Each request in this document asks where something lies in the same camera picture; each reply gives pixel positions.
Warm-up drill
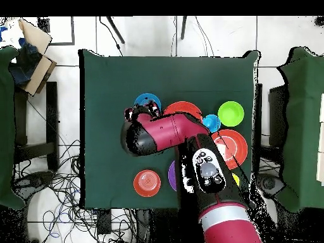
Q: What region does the dark grey frame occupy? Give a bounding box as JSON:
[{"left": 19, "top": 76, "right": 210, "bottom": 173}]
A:
[{"left": 37, "top": 16, "right": 76, "bottom": 46}]

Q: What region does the black tripod leg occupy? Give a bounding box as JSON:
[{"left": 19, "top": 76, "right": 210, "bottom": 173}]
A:
[
  {"left": 180, "top": 16, "right": 188, "bottom": 41},
  {"left": 106, "top": 16, "right": 126, "bottom": 44}
]

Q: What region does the tangle of black cables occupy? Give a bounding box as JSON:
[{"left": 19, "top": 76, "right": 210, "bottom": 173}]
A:
[{"left": 12, "top": 139, "right": 139, "bottom": 243}]

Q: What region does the blue cup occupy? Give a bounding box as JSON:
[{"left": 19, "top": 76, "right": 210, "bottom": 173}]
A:
[{"left": 202, "top": 114, "right": 221, "bottom": 134}]

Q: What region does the purple bowl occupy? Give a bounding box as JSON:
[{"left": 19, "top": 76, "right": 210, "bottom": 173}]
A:
[{"left": 168, "top": 159, "right": 178, "bottom": 192}]

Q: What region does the green cloth covered table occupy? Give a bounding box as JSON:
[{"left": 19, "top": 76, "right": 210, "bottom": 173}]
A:
[
  {"left": 0, "top": 46, "right": 26, "bottom": 211},
  {"left": 275, "top": 46, "right": 324, "bottom": 213}
]

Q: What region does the green bowl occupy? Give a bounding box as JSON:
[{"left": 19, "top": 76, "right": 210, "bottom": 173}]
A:
[{"left": 217, "top": 101, "right": 245, "bottom": 127}]

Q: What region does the large orange bowl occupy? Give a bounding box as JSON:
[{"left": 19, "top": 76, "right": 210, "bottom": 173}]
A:
[
  {"left": 163, "top": 101, "right": 204, "bottom": 122},
  {"left": 211, "top": 129, "right": 248, "bottom": 170}
]

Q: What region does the black box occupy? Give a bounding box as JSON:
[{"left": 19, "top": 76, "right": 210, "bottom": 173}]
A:
[{"left": 97, "top": 208, "right": 113, "bottom": 235}]

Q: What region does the blue cloth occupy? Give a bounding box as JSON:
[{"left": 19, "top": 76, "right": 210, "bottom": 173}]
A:
[{"left": 8, "top": 41, "right": 42, "bottom": 87}]

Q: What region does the dark green tablecloth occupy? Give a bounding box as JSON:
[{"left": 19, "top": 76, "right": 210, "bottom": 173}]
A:
[{"left": 78, "top": 49, "right": 261, "bottom": 211}]

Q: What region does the black stool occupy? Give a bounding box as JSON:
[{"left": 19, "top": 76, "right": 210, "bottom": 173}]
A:
[{"left": 13, "top": 81, "right": 59, "bottom": 173}]

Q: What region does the cardboard box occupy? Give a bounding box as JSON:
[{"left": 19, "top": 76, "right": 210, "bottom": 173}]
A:
[{"left": 9, "top": 18, "right": 58, "bottom": 97}]

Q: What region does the small blue bowl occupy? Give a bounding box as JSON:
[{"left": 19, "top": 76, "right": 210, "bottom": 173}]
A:
[{"left": 133, "top": 92, "right": 162, "bottom": 113}]

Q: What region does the small orange bowl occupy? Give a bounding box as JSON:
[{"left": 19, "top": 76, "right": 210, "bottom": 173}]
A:
[{"left": 133, "top": 169, "right": 161, "bottom": 197}]

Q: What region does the grey pedestal foot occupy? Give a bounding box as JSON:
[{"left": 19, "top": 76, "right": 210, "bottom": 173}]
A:
[
  {"left": 255, "top": 173, "right": 287, "bottom": 198},
  {"left": 12, "top": 170, "right": 55, "bottom": 201}
]

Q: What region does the black stand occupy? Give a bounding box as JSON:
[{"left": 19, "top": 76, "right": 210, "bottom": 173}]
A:
[{"left": 268, "top": 84, "right": 289, "bottom": 147}]

